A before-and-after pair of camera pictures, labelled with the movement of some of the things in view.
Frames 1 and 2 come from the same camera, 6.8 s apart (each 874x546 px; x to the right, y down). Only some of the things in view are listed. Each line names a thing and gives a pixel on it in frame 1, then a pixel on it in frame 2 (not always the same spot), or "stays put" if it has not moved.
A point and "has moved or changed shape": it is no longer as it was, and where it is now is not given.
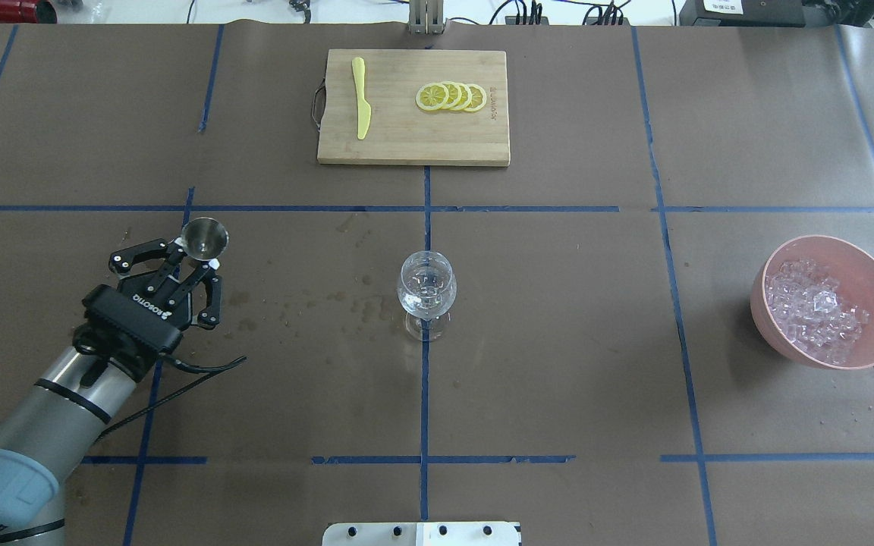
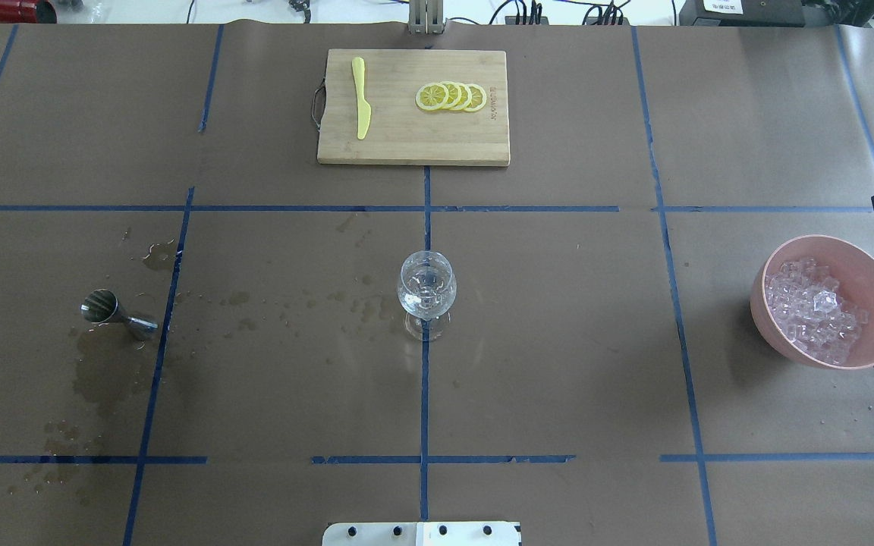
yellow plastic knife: x=363 y=108 stays put
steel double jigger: x=205 y=238 has moved or changed shape
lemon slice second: x=454 y=95 stays put
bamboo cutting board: x=400 y=133 stays put
